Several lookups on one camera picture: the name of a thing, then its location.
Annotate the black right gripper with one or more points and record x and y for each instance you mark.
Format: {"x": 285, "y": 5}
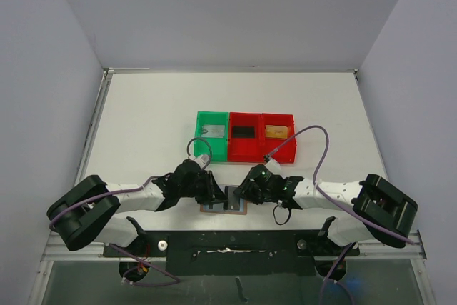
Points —
{"x": 250, "y": 187}

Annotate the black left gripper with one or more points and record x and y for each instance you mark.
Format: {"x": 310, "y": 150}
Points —
{"x": 213, "y": 193}

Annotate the brown leather card holder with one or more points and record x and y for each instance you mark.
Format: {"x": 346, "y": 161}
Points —
{"x": 219, "y": 207}

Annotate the dark grey VIP card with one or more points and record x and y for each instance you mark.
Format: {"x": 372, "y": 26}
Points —
{"x": 233, "y": 202}

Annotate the black card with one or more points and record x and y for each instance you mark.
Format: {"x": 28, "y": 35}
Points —
{"x": 243, "y": 132}

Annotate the silver grey card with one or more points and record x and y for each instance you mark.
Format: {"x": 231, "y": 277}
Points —
{"x": 217, "y": 131}

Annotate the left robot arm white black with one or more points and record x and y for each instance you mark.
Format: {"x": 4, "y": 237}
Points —
{"x": 93, "y": 210}

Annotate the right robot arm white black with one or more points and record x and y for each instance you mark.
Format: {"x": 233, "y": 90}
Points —
{"x": 373, "y": 208}

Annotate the red plastic right bin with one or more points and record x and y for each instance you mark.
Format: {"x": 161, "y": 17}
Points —
{"x": 287, "y": 153}

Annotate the red plastic bin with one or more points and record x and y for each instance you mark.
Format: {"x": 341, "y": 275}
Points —
{"x": 244, "y": 150}
{"x": 287, "y": 153}

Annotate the green plastic bin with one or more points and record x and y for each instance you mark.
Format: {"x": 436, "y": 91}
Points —
{"x": 219, "y": 147}

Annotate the red plastic middle bin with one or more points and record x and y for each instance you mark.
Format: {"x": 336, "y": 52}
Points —
{"x": 244, "y": 150}

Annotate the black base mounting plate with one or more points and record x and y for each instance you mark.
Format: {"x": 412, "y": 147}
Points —
{"x": 234, "y": 253}

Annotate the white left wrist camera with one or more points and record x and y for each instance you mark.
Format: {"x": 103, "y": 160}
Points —
{"x": 202, "y": 160}

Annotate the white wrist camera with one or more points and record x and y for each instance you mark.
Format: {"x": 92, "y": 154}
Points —
{"x": 202, "y": 160}
{"x": 272, "y": 165}

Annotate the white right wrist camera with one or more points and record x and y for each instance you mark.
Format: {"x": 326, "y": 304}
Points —
{"x": 272, "y": 165}

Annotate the aluminium left rail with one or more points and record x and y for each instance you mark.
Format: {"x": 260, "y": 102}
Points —
{"x": 94, "y": 124}

